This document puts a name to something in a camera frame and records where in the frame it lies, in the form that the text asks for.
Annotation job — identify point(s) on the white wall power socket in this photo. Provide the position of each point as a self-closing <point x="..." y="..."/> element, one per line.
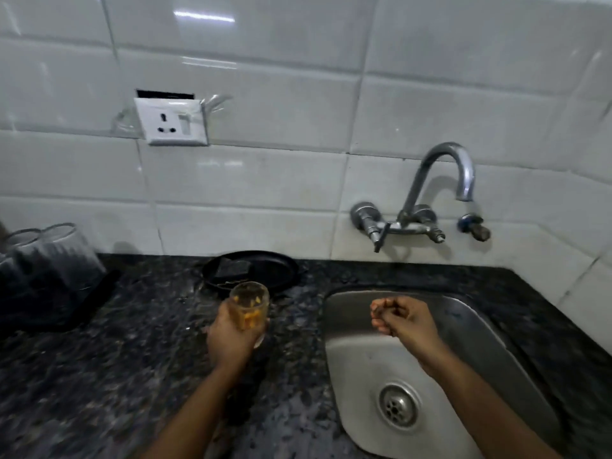
<point x="171" y="121"/>

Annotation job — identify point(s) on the dark scrub sponge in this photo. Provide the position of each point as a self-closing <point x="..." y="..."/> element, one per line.
<point x="233" y="270"/>

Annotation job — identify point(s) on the person's right fingers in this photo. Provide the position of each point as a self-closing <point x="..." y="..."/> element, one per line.
<point x="385" y="316"/>

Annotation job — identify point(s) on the clear upturned drinking glass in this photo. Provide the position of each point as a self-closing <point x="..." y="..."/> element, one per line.
<point x="24" y="262"/>
<point x="71" y="255"/>

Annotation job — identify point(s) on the sink drain strainer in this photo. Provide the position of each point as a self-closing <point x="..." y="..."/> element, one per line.
<point x="398" y="405"/>

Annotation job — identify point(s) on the person's left hand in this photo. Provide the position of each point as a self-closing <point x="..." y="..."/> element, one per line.
<point x="230" y="340"/>

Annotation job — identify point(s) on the small wall tap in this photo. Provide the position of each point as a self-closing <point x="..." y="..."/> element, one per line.
<point x="473" y="228"/>

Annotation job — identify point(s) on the person's left thumb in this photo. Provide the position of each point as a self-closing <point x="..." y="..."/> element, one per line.
<point x="233" y="308"/>

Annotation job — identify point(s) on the person's right forearm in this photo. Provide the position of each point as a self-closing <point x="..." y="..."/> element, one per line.
<point x="483" y="406"/>

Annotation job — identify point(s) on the black round plate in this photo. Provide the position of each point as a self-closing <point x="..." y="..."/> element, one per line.
<point x="258" y="270"/>

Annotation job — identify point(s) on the chrome wall faucet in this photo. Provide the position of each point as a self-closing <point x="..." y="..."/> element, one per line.
<point x="420" y="205"/>

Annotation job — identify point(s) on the person's right hand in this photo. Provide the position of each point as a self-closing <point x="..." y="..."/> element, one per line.
<point x="410" y="322"/>

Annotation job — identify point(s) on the stainless steel sink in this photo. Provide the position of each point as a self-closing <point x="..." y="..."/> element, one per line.
<point x="382" y="377"/>

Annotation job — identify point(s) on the person's left forearm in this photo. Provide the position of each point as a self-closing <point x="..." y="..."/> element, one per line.
<point x="191" y="416"/>

